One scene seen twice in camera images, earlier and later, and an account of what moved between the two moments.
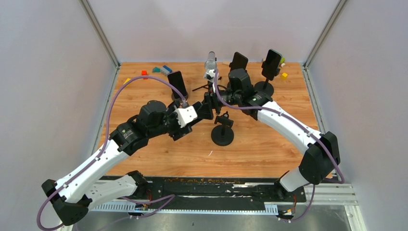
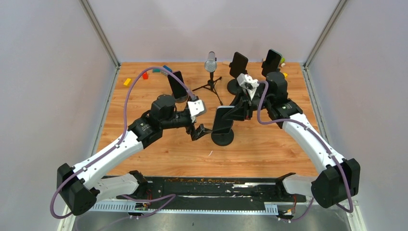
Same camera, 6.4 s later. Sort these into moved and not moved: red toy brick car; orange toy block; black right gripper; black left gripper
Moved: black right gripper; black left gripper
Not moved: red toy brick car; orange toy block
